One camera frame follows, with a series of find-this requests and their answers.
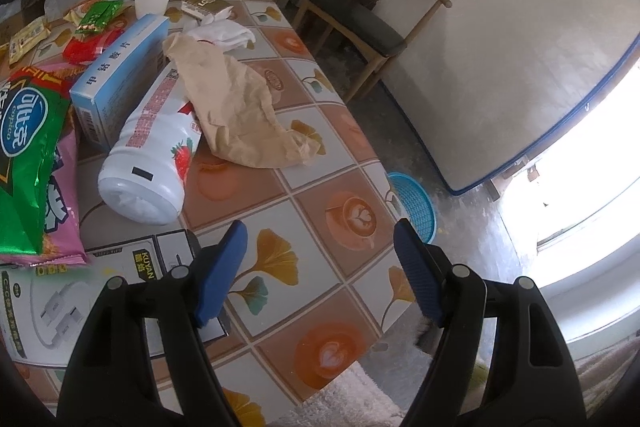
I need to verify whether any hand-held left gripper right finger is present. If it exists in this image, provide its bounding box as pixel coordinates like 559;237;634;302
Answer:
394;219;587;427

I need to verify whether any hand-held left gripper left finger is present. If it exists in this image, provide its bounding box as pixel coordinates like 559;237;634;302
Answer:
56;220;249;427

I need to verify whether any blue plastic basket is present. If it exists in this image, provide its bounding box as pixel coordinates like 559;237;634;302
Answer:
386;171;438;244

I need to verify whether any white strawberry milk bottle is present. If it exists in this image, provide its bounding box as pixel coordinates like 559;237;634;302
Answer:
97;63;204;226

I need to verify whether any tile pattern tablecloth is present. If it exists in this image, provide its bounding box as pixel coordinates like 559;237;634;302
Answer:
0;0;417;427

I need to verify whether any white fluffy garment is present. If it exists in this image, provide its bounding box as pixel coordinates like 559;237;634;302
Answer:
284;358;402;427

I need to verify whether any crumpled brown paper bag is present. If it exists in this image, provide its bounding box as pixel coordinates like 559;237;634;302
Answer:
163;31;327;171

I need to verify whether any pink snack bag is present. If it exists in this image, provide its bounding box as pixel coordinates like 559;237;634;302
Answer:
0;61;92;266

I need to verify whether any blue white medicine box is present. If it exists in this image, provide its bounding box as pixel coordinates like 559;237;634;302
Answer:
69;13;172;151

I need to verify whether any green snack bag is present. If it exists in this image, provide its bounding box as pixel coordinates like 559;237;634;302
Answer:
0;73;72;256

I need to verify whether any crumpled white tissue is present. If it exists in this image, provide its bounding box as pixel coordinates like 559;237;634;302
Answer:
183;6;257;51

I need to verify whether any white mattress blue edge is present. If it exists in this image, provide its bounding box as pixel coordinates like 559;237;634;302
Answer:
369;0;640;196

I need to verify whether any wooden chair dark seat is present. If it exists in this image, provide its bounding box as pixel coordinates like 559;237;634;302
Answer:
294;0;454;104

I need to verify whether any red packet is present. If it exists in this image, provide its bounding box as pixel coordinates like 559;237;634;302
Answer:
61;31;127;66

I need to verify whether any small gold box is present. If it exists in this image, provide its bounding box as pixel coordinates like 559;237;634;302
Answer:
179;0;229;21

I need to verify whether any small green packet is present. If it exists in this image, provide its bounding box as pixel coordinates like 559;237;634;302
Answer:
76;0;124;36

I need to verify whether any yellow snack packet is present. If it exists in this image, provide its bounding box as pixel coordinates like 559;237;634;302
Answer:
9;17;52;61

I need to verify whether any white cable box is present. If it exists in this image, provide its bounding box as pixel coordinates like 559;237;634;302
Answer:
0;228;232;369

